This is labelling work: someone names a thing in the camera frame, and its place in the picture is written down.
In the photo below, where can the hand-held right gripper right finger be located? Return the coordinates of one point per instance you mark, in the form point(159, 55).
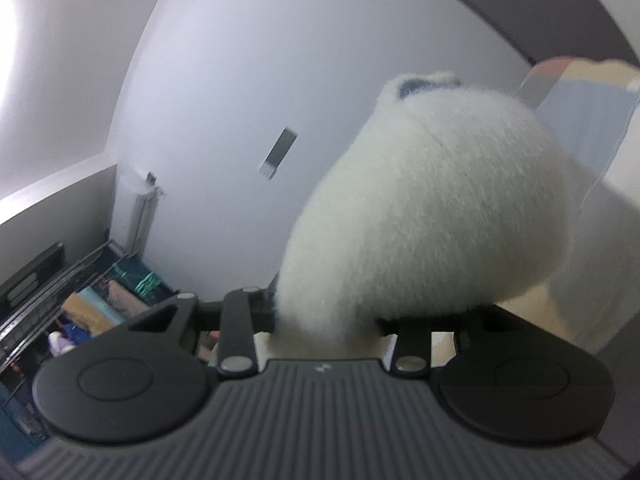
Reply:
point(412, 347)

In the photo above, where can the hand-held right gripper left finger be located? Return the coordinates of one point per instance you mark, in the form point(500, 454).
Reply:
point(237, 320)

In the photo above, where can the white fleece garment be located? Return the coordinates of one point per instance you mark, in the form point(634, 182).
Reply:
point(425, 200)

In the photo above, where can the green clothes hangers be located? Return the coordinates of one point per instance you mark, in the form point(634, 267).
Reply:
point(146, 282)

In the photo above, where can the pink-brown hanging garment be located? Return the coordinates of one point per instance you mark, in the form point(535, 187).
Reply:
point(125, 299)

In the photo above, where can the white air conditioner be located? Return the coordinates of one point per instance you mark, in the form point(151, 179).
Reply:
point(142, 215)

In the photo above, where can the beige coat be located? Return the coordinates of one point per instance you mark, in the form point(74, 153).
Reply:
point(85, 312)

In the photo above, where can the shelf with assorted items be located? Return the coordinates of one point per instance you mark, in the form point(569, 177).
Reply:
point(60, 285)

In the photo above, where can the patchwork quilt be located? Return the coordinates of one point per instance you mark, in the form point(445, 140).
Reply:
point(585, 110)

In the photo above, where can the grey door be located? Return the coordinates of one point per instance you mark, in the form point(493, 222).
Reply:
point(525, 0)

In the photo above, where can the grey wall socket panel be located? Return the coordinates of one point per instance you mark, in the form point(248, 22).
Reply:
point(283, 145)

